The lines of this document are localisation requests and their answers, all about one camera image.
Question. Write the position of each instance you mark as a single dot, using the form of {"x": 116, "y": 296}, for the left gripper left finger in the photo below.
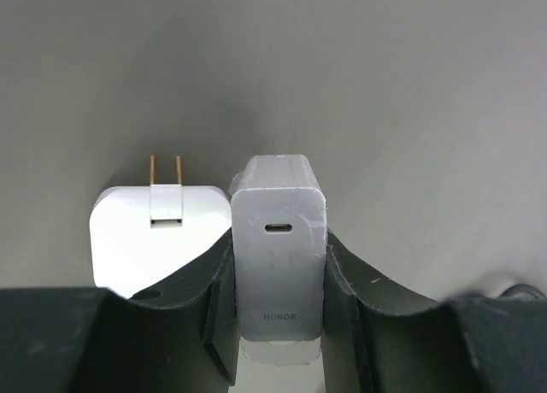
{"x": 178, "y": 335}

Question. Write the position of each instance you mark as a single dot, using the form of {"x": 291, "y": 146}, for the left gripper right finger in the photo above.
{"x": 379, "y": 336}

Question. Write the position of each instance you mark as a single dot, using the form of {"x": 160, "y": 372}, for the white square charger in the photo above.
{"x": 142, "y": 234}

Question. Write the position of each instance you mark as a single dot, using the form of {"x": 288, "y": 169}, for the white honor charger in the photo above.
{"x": 279, "y": 235}

